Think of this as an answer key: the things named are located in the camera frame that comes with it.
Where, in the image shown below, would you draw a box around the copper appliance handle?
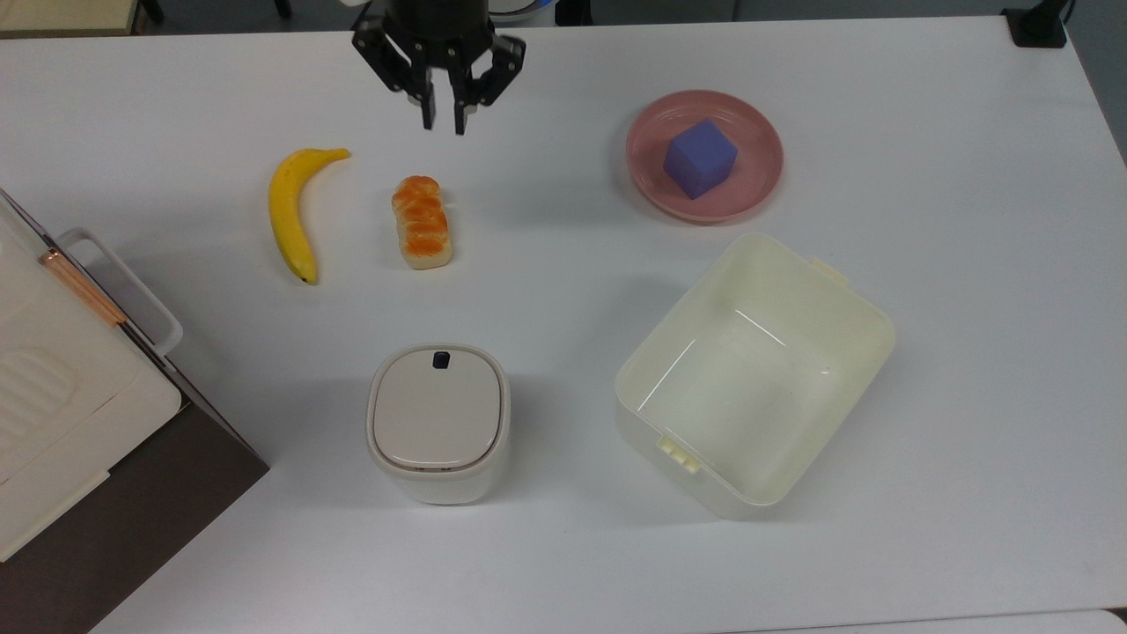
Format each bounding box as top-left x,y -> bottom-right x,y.
38,247 -> 128,329

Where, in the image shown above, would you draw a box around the cream plastic storage box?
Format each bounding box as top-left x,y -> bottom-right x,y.
614,232 -> 898,520

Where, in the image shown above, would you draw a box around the black table clamp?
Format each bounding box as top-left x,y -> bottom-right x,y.
1001,0 -> 1077,48

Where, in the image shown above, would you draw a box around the white drawer handle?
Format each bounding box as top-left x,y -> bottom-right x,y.
56,227 -> 185,358

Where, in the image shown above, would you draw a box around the orange glazed bread loaf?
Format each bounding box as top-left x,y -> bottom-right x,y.
391,174 -> 454,271

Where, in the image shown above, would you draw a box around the dark brown cabinet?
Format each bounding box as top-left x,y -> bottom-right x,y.
0,401 -> 270,634

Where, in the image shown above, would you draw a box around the wooden side table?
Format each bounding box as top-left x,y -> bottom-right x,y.
0,0 -> 144,39

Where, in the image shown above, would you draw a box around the pink plate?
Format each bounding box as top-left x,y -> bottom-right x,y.
625,89 -> 785,225

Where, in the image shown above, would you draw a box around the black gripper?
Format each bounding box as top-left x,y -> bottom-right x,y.
352,0 -> 527,136

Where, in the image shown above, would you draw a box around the purple cube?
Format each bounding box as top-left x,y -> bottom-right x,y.
662,119 -> 740,201

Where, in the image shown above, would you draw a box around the wooden drawer with dark front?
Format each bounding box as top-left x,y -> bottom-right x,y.
0,187 -> 270,469

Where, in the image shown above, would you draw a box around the small beige lidded bin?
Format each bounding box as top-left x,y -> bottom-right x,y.
365,343 -> 512,506

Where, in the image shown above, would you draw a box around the blue and white object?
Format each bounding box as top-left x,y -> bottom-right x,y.
489,0 -> 557,25

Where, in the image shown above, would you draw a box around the white countertop appliance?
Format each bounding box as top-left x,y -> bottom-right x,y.
0,194 -> 184,564

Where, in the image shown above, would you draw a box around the yellow banana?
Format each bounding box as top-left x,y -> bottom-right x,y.
268,147 -> 352,285

